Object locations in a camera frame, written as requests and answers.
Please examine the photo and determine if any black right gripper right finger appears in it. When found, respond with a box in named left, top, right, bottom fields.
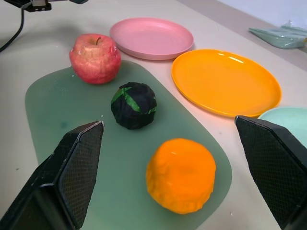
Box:
left=235, top=115, right=307, bottom=230

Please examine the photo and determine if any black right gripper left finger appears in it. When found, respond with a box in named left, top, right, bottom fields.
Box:
left=0, top=121, right=105, bottom=230

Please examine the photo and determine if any light green plate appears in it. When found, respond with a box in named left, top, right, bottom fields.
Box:
left=258, top=106, right=307, bottom=145

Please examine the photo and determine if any dark green avocado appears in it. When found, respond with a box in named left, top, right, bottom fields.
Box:
left=110, top=82, right=158, bottom=130

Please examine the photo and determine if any orange fruit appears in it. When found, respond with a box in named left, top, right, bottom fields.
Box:
left=145, top=138, right=217, bottom=215

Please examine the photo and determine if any orange plate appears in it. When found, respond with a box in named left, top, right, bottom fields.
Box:
left=171, top=49, right=282, bottom=118

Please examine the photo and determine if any pink plate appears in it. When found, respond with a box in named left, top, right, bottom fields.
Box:
left=109, top=17, right=194, bottom=61

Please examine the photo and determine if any green translucent mat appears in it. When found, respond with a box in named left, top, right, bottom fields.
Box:
left=24, top=59, right=233, bottom=230

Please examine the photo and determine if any red apple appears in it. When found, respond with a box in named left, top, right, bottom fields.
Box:
left=69, top=33, right=122, bottom=85

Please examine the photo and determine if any clear plastic bag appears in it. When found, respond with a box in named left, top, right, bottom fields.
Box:
left=248, top=20, right=307, bottom=50

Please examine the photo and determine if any black cable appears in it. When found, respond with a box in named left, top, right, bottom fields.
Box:
left=0, top=8, right=25, bottom=53

